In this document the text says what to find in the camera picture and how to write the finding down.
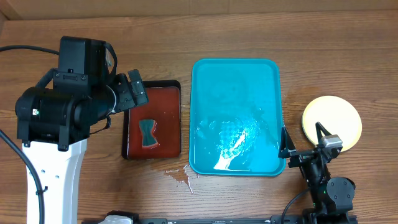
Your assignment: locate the dark teal sponge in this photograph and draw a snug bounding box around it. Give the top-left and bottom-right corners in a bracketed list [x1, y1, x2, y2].
[139, 119, 159, 149]

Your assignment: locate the teal plastic serving tray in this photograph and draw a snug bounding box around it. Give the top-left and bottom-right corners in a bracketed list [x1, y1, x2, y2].
[189, 58, 285, 177]

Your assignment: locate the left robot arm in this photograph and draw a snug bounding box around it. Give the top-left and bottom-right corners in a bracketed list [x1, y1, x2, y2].
[15, 36, 149, 223]

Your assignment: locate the black tray with red water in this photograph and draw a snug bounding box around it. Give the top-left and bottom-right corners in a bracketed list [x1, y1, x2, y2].
[121, 80, 182, 160]

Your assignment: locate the yellow-green plate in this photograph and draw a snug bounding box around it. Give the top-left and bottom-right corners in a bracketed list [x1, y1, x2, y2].
[302, 96, 363, 152]

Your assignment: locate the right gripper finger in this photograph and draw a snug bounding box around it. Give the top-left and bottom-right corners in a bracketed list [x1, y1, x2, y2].
[278, 126, 296, 159]
[315, 122, 331, 145]

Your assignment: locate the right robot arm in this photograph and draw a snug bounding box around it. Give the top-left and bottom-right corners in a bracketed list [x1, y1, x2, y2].
[272, 122, 358, 224]

